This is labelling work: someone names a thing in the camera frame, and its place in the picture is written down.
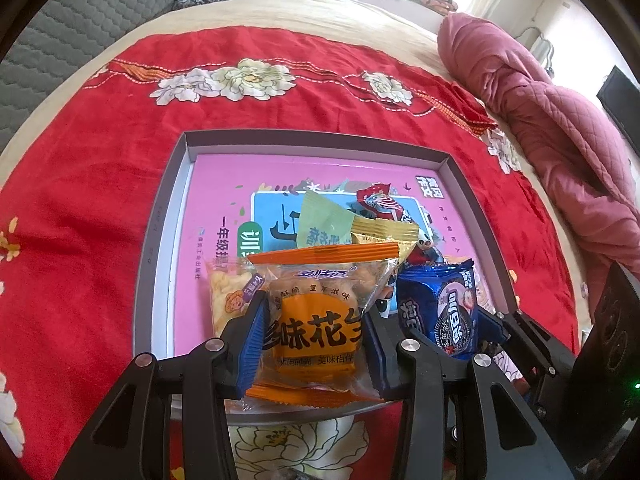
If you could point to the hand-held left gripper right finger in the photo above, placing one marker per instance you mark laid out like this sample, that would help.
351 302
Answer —
375 355

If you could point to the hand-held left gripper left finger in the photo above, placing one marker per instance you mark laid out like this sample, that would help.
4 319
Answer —
252 350

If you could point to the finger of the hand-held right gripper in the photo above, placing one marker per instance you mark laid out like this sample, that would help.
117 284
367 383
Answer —
487 322

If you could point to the blue cookie packet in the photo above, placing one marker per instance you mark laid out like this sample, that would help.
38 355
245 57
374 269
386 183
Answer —
445 310

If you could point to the orange peanut snack packet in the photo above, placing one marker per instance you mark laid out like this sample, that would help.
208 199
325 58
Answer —
315 330

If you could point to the grey cardboard box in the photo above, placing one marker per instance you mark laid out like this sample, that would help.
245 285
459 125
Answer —
160 240

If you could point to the green snack packet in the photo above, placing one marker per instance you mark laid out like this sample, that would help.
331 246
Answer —
325 220

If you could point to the white panda print packet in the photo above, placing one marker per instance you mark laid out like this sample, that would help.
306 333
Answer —
386 305

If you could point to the clear twisted snack packet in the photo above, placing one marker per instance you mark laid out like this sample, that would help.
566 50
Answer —
227 300

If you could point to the yellow panda snack packet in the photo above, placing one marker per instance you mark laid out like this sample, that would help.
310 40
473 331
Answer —
385 230

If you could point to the blue red striped packet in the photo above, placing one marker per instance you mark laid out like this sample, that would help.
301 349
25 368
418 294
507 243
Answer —
382 202

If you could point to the pink book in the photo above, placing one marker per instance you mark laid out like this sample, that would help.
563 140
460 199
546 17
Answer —
215 200

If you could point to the pink quilt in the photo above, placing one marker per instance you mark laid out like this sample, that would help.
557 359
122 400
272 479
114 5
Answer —
550 125

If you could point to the red floral blanket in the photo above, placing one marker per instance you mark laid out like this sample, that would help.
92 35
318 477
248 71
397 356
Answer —
100 160

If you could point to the black television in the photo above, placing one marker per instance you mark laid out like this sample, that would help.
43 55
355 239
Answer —
620 105

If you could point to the white metal rack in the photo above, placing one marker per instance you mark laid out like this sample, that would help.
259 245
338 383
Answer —
542 50

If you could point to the crumpled pink clothes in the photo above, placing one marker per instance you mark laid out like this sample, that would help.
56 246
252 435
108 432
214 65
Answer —
440 4

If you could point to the grey quilted headboard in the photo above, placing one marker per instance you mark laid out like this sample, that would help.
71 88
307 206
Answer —
75 25

